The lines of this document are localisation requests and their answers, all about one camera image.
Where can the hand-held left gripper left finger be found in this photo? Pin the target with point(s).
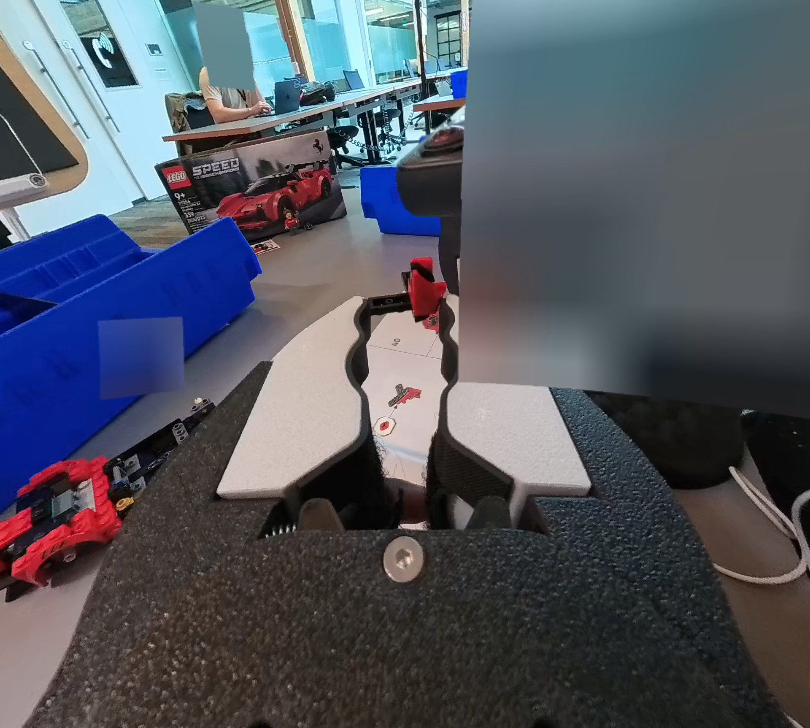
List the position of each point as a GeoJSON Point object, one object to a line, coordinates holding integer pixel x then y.
{"type": "Point", "coordinates": [297, 424]}

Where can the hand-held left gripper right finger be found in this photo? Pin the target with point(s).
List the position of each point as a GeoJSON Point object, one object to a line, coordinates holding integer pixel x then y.
{"type": "Point", "coordinates": [519, 443]}

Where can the small red lego subassembly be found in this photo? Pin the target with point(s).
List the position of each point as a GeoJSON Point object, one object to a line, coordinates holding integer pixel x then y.
{"type": "Point", "coordinates": [424, 291]}

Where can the blue plastic bin with divider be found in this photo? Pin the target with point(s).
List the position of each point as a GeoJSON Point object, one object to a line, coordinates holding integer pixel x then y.
{"type": "Point", "coordinates": [190, 285]}

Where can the lego instruction booklet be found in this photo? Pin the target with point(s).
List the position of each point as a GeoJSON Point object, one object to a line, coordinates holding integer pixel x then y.
{"type": "Point", "coordinates": [405, 361]}

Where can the lego minifigure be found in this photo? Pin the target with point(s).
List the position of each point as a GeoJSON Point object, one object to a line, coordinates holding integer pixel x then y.
{"type": "Point", "coordinates": [292, 221]}

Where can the lego set box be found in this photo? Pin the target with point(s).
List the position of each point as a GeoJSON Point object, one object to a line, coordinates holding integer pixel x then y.
{"type": "Point", "coordinates": [253, 171]}

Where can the lego sticker sheet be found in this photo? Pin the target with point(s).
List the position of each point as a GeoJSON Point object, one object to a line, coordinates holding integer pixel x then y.
{"type": "Point", "coordinates": [264, 247]}

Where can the partly built lego car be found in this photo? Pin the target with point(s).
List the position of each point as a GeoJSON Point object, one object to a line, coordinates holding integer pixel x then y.
{"type": "Point", "coordinates": [63, 506]}

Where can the blue plastic storage bin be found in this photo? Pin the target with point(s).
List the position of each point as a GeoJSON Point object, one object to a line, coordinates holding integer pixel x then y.
{"type": "Point", "coordinates": [379, 202]}

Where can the long office desk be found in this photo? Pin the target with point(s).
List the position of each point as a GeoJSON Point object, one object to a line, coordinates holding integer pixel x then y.
{"type": "Point", "coordinates": [354, 98]}

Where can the black bag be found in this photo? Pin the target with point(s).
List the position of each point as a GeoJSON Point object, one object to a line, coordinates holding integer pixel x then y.
{"type": "Point", "coordinates": [319, 93]}

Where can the dark open laptop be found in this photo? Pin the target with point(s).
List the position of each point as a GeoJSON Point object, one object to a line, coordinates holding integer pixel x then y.
{"type": "Point", "coordinates": [288, 98]}

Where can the chair with draped jacket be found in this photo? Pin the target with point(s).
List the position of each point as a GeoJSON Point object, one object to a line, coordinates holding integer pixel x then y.
{"type": "Point", "coordinates": [183, 114]}

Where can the white door with phone sign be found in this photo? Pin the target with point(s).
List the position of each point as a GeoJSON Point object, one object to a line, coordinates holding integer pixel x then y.
{"type": "Point", "coordinates": [120, 120]}

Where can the white divider clamp bar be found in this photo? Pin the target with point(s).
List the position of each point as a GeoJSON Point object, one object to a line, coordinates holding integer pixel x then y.
{"type": "Point", "coordinates": [19, 187]}

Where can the black desk divider panel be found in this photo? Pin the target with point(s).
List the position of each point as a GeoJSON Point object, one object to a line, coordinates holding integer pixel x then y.
{"type": "Point", "coordinates": [25, 126]}

